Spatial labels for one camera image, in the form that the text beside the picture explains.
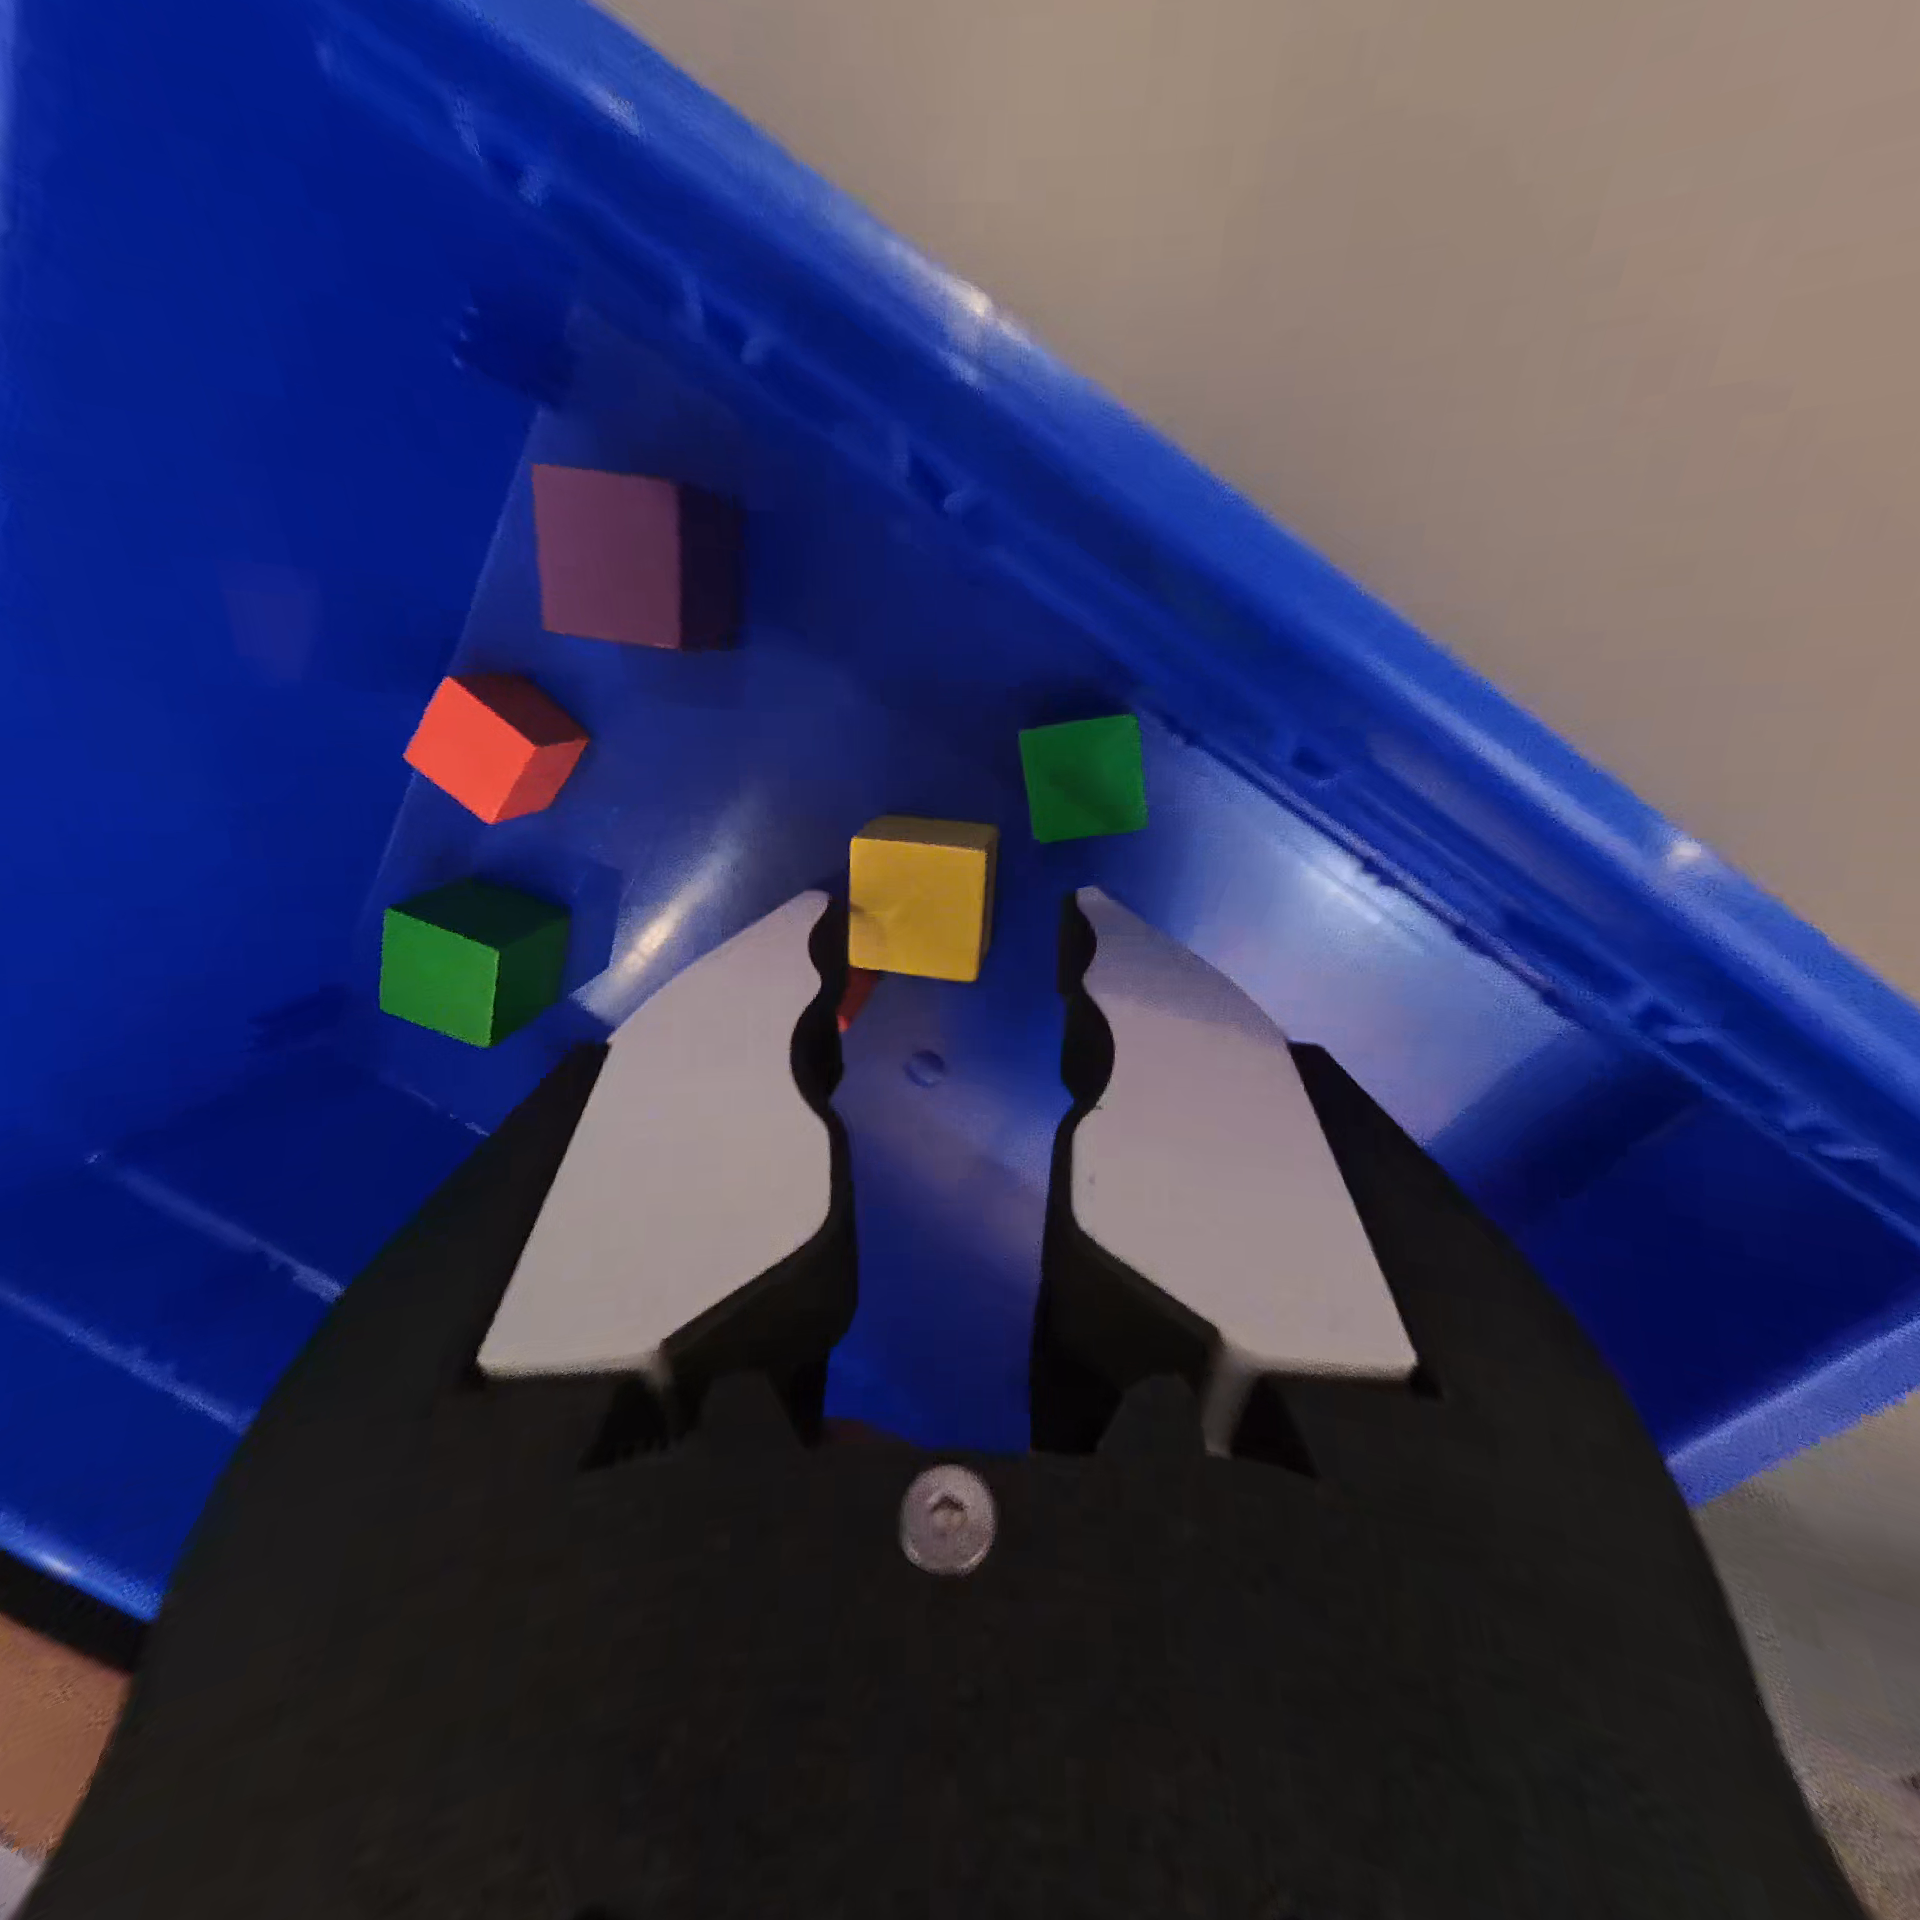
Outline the purple wooden cube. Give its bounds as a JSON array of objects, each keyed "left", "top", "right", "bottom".
[{"left": 531, "top": 461, "right": 747, "bottom": 654}]

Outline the green wooden cube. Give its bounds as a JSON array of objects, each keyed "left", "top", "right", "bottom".
[
  {"left": 1018, "top": 711, "right": 1151, "bottom": 846},
  {"left": 376, "top": 881, "right": 574, "bottom": 1050}
]

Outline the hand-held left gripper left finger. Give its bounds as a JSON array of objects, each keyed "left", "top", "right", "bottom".
[{"left": 478, "top": 889, "right": 859, "bottom": 1449}]

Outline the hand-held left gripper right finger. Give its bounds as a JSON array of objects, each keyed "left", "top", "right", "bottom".
[{"left": 1029, "top": 885, "right": 1421, "bottom": 1454}]

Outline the orange wooden cube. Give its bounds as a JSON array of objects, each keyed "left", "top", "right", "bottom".
[{"left": 402, "top": 673, "right": 591, "bottom": 828}]

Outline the yellow wooden cube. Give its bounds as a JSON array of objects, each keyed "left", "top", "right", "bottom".
[{"left": 846, "top": 813, "right": 1002, "bottom": 986}]

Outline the blue plastic bin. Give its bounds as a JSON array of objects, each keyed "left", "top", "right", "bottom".
[{"left": 0, "top": 0, "right": 1920, "bottom": 1629}]

